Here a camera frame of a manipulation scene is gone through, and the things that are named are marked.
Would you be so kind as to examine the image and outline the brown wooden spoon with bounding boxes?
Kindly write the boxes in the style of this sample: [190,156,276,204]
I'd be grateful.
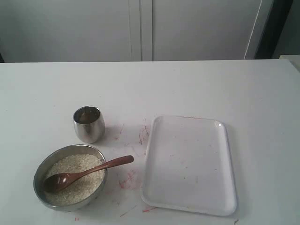
[43,155,134,193]

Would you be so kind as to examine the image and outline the white rectangular tray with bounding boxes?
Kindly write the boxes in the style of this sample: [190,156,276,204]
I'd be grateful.
[141,116,237,216]

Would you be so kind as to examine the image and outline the white rice heap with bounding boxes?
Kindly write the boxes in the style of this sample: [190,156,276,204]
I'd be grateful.
[45,154,105,206]

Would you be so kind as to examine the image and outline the dark door frame post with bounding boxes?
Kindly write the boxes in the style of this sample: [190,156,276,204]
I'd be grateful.
[255,0,293,60]

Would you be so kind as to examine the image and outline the steel rice bowl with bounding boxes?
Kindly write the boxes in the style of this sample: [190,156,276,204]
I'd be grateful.
[33,144,108,212]

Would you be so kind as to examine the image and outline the steel cup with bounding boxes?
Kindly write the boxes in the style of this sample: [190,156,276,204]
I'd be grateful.
[73,105,105,143]

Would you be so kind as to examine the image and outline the white cabinet doors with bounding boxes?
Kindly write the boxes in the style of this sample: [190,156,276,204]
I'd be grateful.
[0,0,273,62]

